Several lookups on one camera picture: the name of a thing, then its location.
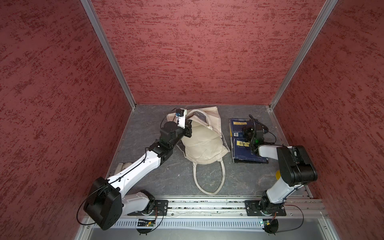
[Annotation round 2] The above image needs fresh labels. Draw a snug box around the yellow cup with batteries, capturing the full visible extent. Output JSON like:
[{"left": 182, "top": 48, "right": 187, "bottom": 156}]
[{"left": 276, "top": 170, "right": 281, "bottom": 181}]

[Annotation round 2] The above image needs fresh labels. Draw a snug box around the right circuit board with wires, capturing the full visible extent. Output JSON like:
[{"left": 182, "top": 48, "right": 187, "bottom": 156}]
[{"left": 263, "top": 219, "right": 279, "bottom": 235}]

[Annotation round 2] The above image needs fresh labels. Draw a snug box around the left circuit board with wires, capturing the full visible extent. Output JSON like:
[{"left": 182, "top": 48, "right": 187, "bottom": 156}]
[{"left": 136, "top": 219, "right": 158, "bottom": 235}]

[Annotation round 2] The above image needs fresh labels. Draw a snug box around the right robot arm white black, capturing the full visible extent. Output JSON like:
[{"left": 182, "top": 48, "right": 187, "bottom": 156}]
[{"left": 243, "top": 122, "right": 318, "bottom": 216}]

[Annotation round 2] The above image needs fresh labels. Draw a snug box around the corner aluminium post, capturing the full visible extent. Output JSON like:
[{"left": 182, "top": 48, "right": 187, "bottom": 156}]
[
  {"left": 269, "top": 0, "right": 338, "bottom": 112},
  {"left": 81, "top": 0, "right": 137, "bottom": 110}
]

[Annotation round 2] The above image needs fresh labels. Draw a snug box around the cream canvas tote bag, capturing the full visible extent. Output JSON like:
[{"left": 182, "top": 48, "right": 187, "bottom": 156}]
[{"left": 167, "top": 107, "right": 230, "bottom": 196}]

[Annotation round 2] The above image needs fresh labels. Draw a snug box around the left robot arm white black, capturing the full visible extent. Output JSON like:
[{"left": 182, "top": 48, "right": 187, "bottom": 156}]
[{"left": 80, "top": 120, "right": 192, "bottom": 230}]

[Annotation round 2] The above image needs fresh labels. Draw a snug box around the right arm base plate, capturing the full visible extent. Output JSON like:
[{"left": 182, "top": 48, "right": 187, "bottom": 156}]
[{"left": 245, "top": 200, "right": 287, "bottom": 217}]

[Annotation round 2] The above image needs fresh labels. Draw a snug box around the aluminium front rail frame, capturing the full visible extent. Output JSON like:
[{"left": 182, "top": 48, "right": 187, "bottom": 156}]
[{"left": 75, "top": 197, "right": 340, "bottom": 240}]

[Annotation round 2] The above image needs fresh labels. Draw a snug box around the right corner aluminium post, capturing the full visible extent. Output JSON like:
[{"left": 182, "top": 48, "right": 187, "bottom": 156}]
[{"left": 269, "top": 0, "right": 338, "bottom": 112}]

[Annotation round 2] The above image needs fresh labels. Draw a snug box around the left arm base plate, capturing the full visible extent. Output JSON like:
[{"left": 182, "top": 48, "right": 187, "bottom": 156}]
[{"left": 128, "top": 200, "right": 169, "bottom": 217}]

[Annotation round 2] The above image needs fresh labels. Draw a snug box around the white rolled cloth object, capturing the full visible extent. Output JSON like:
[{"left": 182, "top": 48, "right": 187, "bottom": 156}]
[{"left": 114, "top": 163, "right": 132, "bottom": 175}]

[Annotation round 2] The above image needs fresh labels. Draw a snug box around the left corner aluminium post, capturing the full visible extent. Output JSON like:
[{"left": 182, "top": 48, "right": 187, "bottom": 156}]
[{"left": 81, "top": 0, "right": 137, "bottom": 110}]

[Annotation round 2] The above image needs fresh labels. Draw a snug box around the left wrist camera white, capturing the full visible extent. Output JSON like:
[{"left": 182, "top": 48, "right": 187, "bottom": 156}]
[{"left": 175, "top": 109, "right": 187, "bottom": 129}]

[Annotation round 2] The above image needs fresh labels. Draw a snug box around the circuit board with wires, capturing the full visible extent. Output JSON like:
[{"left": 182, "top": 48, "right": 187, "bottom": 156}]
[
  {"left": 263, "top": 219, "right": 279, "bottom": 235},
  {"left": 136, "top": 219, "right": 158, "bottom": 235}
]

